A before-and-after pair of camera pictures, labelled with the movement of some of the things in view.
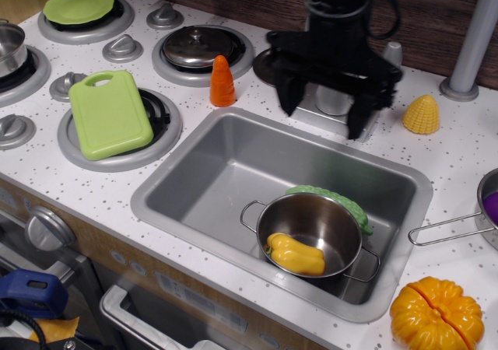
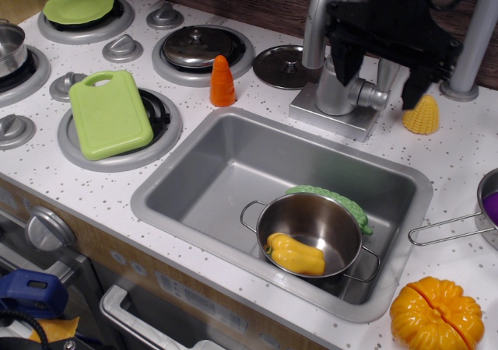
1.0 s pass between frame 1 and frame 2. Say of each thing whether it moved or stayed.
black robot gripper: moved
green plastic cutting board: stayed
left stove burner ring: stayed
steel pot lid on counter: stayed
